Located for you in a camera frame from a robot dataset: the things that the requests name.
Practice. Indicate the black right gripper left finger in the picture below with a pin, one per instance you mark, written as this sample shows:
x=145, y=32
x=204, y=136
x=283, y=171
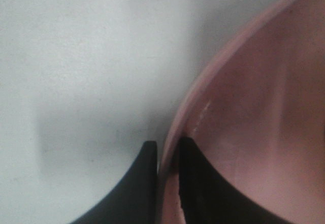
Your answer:
x=133, y=199

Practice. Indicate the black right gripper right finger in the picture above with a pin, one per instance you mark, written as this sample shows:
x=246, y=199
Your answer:
x=243, y=179

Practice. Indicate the pink round plate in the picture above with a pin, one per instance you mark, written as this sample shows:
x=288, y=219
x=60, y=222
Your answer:
x=267, y=82

